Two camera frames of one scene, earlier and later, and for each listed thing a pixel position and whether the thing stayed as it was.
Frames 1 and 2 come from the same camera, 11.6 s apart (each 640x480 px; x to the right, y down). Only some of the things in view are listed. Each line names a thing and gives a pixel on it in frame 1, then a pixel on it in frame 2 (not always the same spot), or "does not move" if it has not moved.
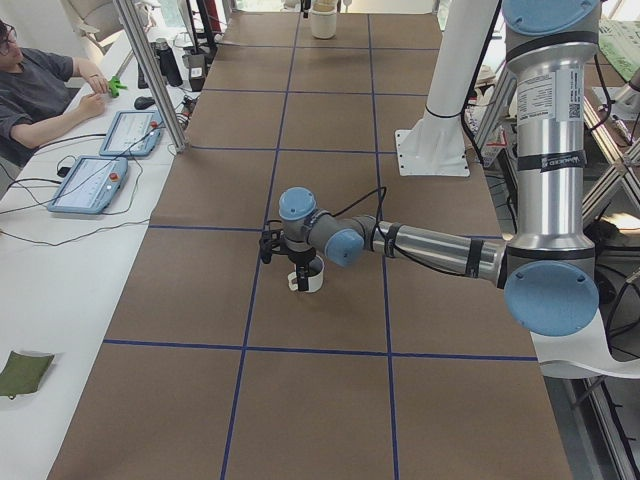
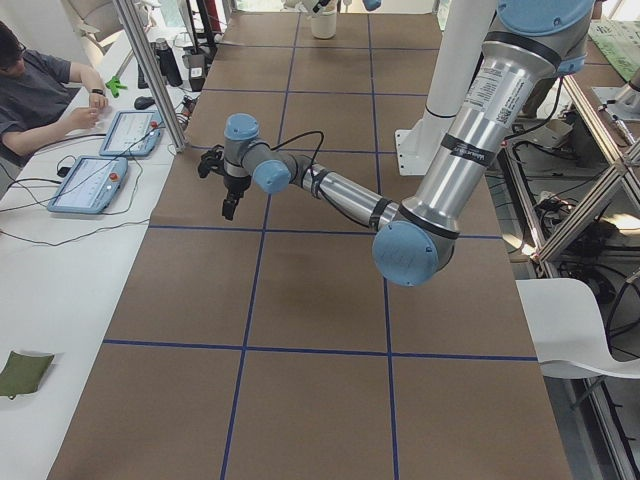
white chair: x=583 y=353 does not move
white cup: x=316 y=269 → x=321 y=11
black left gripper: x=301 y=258 → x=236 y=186
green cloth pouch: x=22 y=373 does not move
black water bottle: x=168 y=63 does not move
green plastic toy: x=115 y=86 does not move
